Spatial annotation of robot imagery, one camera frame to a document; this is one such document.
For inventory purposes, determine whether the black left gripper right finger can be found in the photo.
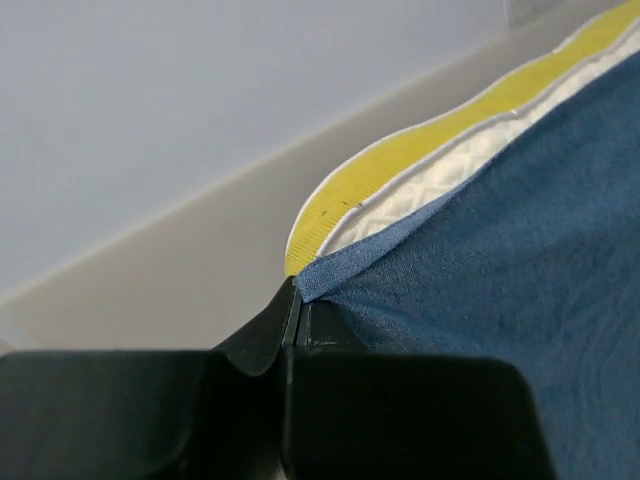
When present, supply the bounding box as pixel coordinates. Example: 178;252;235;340
294;301;380;479

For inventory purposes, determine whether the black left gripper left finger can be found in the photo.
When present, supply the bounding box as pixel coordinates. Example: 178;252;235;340
209;277;302;479

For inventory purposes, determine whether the cream yellow foam pillow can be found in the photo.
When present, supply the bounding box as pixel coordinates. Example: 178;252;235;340
284;1;639;276

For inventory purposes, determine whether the blue fabric pillowcase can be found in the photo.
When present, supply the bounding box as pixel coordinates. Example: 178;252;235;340
298;56;639;479

